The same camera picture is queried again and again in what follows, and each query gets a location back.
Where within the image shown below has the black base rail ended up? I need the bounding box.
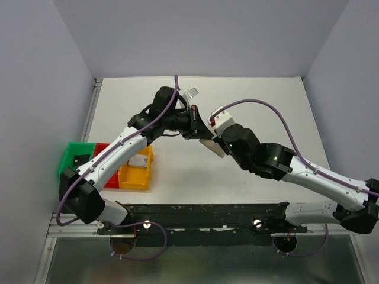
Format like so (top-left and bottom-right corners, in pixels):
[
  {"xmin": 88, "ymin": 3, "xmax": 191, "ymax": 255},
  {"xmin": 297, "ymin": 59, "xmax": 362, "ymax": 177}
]
[{"xmin": 97, "ymin": 202, "xmax": 307, "ymax": 247}]

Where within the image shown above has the aluminium side rail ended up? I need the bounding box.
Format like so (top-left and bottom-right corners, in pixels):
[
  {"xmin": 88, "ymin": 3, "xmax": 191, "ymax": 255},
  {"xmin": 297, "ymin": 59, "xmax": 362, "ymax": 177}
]
[{"xmin": 81, "ymin": 78, "xmax": 103, "ymax": 142}]

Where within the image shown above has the red plastic bin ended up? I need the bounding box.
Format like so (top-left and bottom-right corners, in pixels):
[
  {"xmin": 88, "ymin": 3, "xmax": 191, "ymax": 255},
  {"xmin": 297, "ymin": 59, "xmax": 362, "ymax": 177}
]
[{"xmin": 93, "ymin": 143, "xmax": 119, "ymax": 189}]

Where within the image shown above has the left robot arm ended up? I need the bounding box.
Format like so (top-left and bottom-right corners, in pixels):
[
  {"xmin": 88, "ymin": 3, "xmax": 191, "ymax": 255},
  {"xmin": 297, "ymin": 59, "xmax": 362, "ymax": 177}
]
[{"xmin": 57, "ymin": 87, "xmax": 214, "ymax": 234}]

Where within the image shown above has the black card in green bin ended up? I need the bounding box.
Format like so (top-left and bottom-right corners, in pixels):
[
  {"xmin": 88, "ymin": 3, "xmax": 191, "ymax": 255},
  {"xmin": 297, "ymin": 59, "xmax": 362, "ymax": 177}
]
[{"xmin": 72, "ymin": 154, "xmax": 91, "ymax": 169}]

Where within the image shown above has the green plastic bin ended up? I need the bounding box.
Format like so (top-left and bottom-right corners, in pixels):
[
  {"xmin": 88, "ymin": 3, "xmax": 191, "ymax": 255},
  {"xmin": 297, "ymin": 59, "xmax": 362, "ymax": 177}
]
[{"xmin": 57, "ymin": 142, "xmax": 96, "ymax": 179}]

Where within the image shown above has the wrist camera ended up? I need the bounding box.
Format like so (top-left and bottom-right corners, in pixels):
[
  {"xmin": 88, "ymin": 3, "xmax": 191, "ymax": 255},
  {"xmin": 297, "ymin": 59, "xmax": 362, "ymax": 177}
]
[
  {"xmin": 207, "ymin": 111, "xmax": 235, "ymax": 137},
  {"xmin": 183, "ymin": 88, "xmax": 199, "ymax": 101}
]

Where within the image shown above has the beige card holder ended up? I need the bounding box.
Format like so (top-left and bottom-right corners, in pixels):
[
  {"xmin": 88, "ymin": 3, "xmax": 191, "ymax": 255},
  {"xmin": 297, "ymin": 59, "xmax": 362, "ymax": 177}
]
[{"xmin": 199, "ymin": 139, "xmax": 226, "ymax": 158}]

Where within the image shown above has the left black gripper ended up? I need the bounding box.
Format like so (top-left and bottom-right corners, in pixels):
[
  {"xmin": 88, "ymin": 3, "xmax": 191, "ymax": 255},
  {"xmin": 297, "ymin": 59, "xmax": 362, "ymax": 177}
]
[{"xmin": 163, "ymin": 105, "xmax": 214, "ymax": 140}]

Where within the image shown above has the yellow plastic bin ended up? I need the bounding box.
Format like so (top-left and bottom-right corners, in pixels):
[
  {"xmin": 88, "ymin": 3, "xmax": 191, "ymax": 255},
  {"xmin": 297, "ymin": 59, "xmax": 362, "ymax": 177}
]
[{"xmin": 118, "ymin": 146, "xmax": 154, "ymax": 191}]

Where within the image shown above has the white card in yellow bin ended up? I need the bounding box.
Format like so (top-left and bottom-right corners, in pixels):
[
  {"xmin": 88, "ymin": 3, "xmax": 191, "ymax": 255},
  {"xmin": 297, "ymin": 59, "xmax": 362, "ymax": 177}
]
[{"xmin": 127, "ymin": 154, "xmax": 149, "ymax": 169}]

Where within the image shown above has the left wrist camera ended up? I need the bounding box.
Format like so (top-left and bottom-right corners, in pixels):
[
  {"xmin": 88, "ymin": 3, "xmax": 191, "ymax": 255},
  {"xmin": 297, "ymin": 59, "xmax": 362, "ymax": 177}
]
[{"xmin": 183, "ymin": 88, "xmax": 199, "ymax": 101}]

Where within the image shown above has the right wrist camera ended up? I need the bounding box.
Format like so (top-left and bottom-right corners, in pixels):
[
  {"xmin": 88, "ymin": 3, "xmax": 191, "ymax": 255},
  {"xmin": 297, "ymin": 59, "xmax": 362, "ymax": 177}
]
[{"xmin": 207, "ymin": 111, "xmax": 235, "ymax": 137}]

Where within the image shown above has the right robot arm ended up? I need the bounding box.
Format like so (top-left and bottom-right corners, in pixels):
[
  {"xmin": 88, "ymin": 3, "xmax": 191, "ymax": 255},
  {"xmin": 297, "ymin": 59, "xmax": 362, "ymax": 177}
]
[{"xmin": 221, "ymin": 124, "xmax": 378, "ymax": 234}]

